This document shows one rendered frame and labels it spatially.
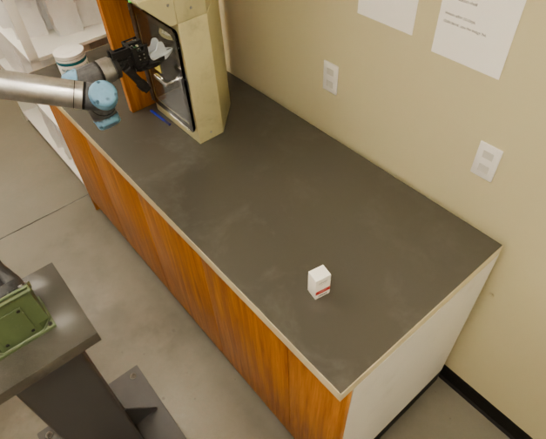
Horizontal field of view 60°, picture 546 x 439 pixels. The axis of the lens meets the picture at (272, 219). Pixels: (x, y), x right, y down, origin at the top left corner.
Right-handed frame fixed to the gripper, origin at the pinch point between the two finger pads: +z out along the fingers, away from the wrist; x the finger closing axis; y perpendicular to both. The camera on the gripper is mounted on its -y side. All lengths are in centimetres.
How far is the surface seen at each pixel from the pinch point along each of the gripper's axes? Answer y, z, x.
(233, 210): -37, -9, -41
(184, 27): 8.2, 4.6, -4.5
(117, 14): 2.6, -1.0, 32.6
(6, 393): -38, -89, -53
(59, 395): -62, -82, -47
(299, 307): -37, -18, -84
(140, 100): -33.4, -1.7, 32.6
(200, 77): -10.5, 7.5, -4.5
